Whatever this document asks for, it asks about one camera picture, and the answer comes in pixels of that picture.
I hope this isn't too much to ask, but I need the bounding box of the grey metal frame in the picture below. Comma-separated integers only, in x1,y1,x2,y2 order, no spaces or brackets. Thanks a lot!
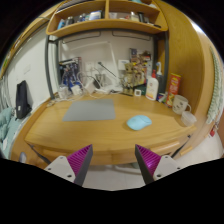
44,28,170,100

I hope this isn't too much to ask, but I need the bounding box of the dark bottle with white nozzle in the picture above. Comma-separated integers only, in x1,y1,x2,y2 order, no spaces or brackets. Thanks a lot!
155,61,165,94

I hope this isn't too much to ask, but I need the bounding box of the clear plastic jar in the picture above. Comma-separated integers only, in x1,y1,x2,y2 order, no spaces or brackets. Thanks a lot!
58,84,70,99

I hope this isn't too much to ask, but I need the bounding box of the teal bedding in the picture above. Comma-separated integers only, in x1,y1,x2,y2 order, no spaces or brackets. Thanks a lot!
0,107,21,151

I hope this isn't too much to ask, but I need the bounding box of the clear plastic container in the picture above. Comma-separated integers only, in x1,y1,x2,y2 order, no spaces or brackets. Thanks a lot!
180,110,198,127

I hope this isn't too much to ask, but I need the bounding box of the light blue computer mouse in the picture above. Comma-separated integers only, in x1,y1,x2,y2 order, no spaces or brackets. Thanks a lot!
126,114,153,131

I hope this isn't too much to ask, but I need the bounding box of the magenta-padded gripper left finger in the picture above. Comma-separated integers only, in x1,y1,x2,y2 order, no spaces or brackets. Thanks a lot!
44,143,94,187

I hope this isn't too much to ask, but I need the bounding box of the white wall socket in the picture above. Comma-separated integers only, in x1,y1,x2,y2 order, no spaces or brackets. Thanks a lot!
84,60,96,72
95,60,107,70

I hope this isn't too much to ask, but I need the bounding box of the small blue white box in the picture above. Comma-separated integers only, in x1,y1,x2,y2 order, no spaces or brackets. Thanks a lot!
157,92,168,103

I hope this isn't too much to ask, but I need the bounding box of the white red-pump lotion bottle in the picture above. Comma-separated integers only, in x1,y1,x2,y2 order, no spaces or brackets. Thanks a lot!
145,69,160,102

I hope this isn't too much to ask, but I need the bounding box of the large white power adapter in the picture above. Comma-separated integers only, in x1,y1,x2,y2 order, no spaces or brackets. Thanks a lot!
83,82,96,94

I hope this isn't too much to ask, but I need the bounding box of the blue robot model kit box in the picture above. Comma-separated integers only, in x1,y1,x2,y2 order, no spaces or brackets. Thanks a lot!
58,56,83,91

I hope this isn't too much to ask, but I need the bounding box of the white wall-mounted box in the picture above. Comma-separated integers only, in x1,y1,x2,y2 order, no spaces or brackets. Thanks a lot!
117,59,130,71

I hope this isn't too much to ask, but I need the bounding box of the white mug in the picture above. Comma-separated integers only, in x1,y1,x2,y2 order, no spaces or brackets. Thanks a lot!
171,94,192,116

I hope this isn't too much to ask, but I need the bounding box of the black bag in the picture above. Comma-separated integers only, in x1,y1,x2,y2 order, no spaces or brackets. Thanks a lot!
15,79,33,120

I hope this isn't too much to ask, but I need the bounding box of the colourful wall poster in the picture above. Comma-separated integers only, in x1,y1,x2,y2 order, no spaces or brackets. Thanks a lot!
129,48,153,84

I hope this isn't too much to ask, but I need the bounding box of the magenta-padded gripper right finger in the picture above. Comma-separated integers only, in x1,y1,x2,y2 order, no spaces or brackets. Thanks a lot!
134,143,183,185

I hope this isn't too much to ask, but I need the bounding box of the small white power adapter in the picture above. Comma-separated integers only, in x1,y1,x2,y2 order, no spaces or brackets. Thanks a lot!
70,84,83,97

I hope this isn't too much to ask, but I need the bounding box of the red chips can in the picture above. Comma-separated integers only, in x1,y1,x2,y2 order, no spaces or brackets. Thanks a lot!
165,72,182,108

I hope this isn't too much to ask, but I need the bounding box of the grey mouse pad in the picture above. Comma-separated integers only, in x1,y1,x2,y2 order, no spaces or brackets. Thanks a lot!
62,98,117,123

